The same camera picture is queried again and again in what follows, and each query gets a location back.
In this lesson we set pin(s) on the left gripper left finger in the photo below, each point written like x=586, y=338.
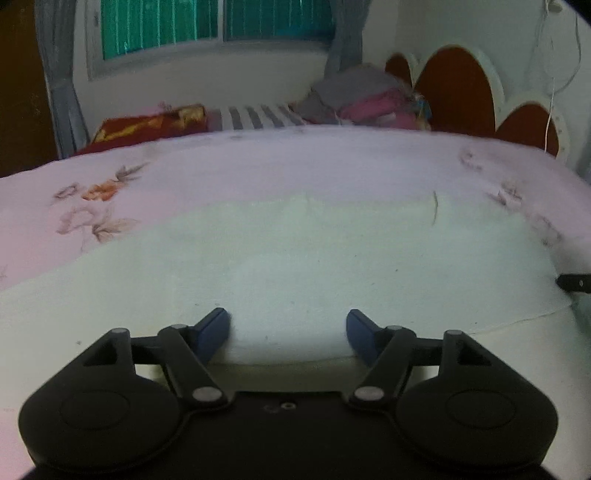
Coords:
x=186, y=351

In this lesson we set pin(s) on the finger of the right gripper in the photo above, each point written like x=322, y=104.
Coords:
x=574, y=283

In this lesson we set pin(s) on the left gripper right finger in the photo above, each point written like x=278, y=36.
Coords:
x=387, y=352

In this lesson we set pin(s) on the white knit sweater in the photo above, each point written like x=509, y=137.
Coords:
x=288, y=271

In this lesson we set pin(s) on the folded clothes pile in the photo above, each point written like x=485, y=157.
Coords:
x=364, y=96

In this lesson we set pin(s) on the pink floral bed sheet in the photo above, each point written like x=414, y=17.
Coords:
x=52, y=215

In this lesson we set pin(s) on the red patterned pillow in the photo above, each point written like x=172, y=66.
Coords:
x=128, y=131

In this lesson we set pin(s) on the red and white headboard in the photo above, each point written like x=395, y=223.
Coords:
x=466, y=96

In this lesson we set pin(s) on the window with green bars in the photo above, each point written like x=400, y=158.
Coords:
x=123, y=34

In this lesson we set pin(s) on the right grey curtain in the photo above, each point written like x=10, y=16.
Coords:
x=346, y=51

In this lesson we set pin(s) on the grey curtain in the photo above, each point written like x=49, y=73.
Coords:
x=55, y=25
x=346, y=51

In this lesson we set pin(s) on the left grey curtain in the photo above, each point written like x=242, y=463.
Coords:
x=55, y=25

